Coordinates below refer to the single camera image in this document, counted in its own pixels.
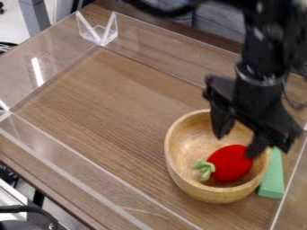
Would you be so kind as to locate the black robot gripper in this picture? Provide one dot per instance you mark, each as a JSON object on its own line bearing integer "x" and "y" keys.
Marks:
{"x": 250, "y": 99}

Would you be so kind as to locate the red plush strawberry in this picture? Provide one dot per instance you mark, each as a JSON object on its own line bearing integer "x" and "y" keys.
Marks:
{"x": 227, "y": 165}

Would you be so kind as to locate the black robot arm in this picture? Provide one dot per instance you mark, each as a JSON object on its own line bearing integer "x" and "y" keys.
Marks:
{"x": 276, "y": 38}

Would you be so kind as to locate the wooden bowl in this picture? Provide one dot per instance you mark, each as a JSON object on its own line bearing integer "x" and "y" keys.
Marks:
{"x": 190, "y": 142}

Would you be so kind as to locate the green foam block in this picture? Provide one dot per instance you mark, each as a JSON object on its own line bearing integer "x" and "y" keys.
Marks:
{"x": 272, "y": 187}

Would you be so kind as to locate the black table leg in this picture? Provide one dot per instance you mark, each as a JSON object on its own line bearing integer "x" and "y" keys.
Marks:
{"x": 38, "y": 199}

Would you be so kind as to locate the clear acrylic enclosure wall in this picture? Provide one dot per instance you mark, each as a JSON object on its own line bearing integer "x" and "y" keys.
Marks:
{"x": 90, "y": 111}

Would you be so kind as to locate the clear acrylic corner bracket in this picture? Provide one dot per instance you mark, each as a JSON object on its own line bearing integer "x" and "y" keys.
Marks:
{"x": 98, "y": 34}

